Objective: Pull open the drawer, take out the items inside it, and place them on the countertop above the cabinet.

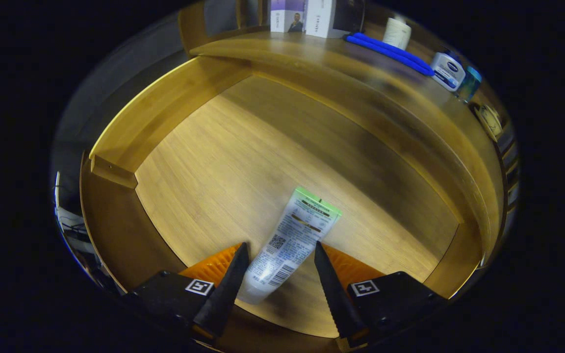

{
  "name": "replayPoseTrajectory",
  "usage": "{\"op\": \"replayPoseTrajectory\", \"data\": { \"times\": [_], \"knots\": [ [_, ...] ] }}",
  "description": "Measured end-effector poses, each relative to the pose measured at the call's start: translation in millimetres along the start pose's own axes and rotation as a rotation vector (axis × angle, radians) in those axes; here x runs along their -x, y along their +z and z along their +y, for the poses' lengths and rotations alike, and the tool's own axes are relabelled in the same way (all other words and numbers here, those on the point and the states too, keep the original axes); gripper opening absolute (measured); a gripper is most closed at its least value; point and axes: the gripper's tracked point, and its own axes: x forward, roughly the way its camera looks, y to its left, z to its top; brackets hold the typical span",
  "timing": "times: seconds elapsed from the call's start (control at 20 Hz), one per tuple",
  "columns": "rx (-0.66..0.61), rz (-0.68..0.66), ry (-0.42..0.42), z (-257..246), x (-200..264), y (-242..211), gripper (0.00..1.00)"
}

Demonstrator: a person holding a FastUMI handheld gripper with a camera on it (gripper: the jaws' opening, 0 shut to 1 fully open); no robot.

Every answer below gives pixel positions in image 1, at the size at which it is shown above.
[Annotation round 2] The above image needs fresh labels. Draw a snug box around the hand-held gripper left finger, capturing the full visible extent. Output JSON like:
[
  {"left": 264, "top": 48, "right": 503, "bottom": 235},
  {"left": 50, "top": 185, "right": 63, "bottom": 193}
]
[{"left": 126, "top": 242, "right": 250, "bottom": 341}]

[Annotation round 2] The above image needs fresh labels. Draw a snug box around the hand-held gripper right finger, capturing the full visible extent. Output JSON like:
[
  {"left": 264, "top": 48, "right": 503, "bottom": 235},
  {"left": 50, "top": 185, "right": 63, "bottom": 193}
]
[{"left": 314, "top": 241, "right": 447, "bottom": 346}]

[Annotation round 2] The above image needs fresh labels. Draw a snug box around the white tube with green end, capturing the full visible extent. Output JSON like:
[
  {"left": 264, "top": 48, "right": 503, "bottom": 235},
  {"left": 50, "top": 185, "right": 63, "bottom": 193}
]
[{"left": 237, "top": 186, "right": 342, "bottom": 304}]

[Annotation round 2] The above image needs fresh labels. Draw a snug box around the ceramic lidded teacup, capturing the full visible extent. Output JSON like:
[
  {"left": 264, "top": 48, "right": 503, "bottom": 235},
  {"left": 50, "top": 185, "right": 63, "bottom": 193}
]
[{"left": 474, "top": 103, "right": 504, "bottom": 143}]

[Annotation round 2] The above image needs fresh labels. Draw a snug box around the teal bottle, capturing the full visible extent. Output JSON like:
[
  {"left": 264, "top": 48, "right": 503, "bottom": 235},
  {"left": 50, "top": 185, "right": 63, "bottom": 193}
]
[{"left": 457, "top": 66, "right": 483, "bottom": 103}]

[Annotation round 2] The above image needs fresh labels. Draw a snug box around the blue folded cloth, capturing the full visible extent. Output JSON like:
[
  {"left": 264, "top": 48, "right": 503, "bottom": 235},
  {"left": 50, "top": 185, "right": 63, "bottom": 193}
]
[{"left": 344, "top": 32, "right": 435, "bottom": 77}]

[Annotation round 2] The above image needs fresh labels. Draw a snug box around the white bottle with blue cap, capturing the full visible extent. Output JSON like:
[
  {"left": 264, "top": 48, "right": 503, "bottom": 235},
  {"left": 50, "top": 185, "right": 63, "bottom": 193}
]
[{"left": 430, "top": 49, "right": 467, "bottom": 92}]

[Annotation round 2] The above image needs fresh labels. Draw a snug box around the white pump bottle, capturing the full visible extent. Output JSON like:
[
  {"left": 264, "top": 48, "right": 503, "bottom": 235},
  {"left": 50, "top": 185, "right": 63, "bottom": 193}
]
[{"left": 383, "top": 17, "right": 412, "bottom": 50}]

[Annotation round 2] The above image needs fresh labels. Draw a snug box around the white book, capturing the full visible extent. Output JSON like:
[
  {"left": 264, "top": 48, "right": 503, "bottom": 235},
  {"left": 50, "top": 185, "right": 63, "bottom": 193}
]
[{"left": 305, "top": 0, "right": 365, "bottom": 39}]

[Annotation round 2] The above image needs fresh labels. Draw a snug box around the purple book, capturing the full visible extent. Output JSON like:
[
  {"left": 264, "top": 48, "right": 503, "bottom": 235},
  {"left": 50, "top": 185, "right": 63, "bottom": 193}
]
[{"left": 270, "top": 0, "right": 308, "bottom": 33}]

